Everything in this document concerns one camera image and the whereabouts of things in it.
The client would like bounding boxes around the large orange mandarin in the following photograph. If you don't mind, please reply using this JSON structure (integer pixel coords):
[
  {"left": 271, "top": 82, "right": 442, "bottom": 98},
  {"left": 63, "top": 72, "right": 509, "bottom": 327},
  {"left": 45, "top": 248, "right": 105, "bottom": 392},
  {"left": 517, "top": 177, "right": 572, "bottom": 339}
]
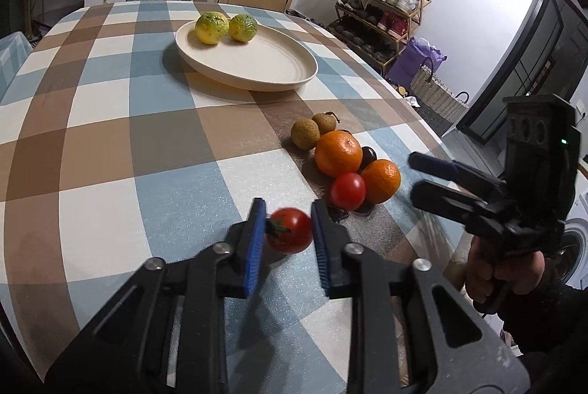
[{"left": 314, "top": 130, "right": 363, "bottom": 179}]

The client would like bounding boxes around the white washing machine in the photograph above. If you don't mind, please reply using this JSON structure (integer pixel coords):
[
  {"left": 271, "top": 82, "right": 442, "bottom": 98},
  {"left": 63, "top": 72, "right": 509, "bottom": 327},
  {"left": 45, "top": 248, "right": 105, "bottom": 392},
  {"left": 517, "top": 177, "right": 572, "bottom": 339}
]
[{"left": 553, "top": 187, "right": 588, "bottom": 290}]

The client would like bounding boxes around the wooden shoe rack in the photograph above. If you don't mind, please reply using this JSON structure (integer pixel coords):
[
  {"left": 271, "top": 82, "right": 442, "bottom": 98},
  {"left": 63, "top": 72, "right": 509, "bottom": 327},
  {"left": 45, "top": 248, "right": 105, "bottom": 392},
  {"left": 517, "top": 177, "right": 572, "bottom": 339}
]
[{"left": 328, "top": 0, "right": 433, "bottom": 71}]

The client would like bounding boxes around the woven basket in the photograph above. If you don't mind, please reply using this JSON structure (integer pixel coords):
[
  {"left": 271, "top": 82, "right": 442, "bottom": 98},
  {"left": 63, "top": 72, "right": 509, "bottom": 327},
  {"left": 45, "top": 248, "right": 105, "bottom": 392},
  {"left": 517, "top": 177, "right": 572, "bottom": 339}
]
[{"left": 409, "top": 57, "right": 470, "bottom": 125}]

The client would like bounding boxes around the light blue covered chair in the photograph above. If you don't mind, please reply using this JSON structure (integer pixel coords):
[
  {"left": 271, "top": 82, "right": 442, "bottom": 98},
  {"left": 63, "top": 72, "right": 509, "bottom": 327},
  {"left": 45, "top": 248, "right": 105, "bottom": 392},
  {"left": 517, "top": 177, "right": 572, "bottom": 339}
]
[{"left": 0, "top": 31, "right": 34, "bottom": 101}]

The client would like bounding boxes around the dark glass door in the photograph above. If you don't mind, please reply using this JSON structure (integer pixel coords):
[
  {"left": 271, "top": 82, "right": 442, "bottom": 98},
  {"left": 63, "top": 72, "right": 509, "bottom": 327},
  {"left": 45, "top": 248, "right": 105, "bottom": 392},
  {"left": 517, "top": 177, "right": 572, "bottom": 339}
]
[{"left": 456, "top": 0, "right": 588, "bottom": 147}]

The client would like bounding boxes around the cream oval plate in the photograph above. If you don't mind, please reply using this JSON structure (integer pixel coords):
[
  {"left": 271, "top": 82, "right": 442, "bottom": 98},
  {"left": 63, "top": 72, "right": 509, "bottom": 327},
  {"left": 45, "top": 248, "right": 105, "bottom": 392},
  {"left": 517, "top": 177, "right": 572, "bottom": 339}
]
[{"left": 175, "top": 18, "right": 319, "bottom": 92}]

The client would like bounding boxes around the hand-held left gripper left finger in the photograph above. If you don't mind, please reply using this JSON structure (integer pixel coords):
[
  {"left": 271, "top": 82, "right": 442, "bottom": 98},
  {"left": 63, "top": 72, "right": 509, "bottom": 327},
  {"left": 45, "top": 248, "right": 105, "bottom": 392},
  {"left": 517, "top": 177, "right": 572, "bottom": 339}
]
[{"left": 43, "top": 197, "right": 268, "bottom": 394}]

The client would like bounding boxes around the person's right hand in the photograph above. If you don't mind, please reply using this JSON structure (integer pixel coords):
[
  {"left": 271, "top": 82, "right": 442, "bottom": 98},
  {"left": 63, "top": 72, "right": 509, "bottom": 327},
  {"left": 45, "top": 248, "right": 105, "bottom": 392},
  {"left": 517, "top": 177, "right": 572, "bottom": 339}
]
[{"left": 465, "top": 234, "right": 547, "bottom": 304}]

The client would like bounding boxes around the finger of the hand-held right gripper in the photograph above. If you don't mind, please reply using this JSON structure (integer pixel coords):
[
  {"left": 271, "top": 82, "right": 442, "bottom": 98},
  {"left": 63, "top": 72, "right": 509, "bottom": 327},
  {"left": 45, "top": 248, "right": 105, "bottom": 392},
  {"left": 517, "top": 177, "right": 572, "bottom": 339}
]
[
  {"left": 410, "top": 180, "right": 521, "bottom": 236},
  {"left": 408, "top": 151, "right": 507, "bottom": 198}
]

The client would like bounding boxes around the brown longan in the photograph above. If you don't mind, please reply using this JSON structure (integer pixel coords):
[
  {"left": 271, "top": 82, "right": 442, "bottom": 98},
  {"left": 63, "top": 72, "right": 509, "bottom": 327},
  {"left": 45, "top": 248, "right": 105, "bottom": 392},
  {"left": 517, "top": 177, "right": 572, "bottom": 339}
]
[
  {"left": 291, "top": 118, "right": 321, "bottom": 150},
  {"left": 312, "top": 111, "right": 340, "bottom": 136}
]

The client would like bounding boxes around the red cherry tomato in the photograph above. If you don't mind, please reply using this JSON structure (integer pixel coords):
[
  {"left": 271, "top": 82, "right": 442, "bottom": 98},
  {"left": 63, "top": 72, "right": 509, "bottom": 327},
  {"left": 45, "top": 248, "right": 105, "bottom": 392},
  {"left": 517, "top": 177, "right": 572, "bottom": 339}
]
[
  {"left": 329, "top": 172, "right": 367, "bottom": 212},
  {"left": 265, "top": 208, "right": 314, "bottom": 255}
]

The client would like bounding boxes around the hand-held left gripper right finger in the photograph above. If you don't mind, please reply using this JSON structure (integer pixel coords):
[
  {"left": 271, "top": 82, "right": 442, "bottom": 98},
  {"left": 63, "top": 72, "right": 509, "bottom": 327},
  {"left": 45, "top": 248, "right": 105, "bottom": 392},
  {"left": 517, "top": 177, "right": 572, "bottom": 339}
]
[{"left": 310, "top": 200, "right": 534, "bottom": 394}]

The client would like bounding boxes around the small orange mandarin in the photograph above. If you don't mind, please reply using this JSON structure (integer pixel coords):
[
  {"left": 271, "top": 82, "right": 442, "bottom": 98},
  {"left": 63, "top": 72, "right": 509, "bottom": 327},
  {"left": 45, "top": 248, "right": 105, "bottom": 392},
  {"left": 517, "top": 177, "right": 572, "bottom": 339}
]
[{"left": 361, "top": 159, "right": 401, "bottom": 205}]

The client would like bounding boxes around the yellow-green wrinkled citrus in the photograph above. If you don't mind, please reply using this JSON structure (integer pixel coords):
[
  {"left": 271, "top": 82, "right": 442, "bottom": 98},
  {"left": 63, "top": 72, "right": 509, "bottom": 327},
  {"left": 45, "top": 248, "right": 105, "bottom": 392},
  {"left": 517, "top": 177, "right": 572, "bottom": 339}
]
[
  {"left": 195, "top": 11, "right": 229, "bottom": 45},
  {"left": 228, "top": 13, "right": 258, "bottom": 43}
]

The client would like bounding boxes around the purple bag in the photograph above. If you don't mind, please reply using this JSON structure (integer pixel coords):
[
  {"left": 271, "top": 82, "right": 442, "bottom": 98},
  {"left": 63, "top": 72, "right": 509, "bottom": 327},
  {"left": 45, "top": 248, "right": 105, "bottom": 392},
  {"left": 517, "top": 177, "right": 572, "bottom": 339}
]
[{"left": 387, "top": 37, "right": 448, "bottom": 90}]

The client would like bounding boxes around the person's right forearm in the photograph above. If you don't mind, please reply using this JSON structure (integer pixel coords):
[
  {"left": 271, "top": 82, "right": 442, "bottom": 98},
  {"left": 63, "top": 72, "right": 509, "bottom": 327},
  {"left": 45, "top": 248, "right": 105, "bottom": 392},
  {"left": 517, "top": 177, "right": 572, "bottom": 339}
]
[{"left": 498, "top": 258, "right": 588, "bottom": 360}]

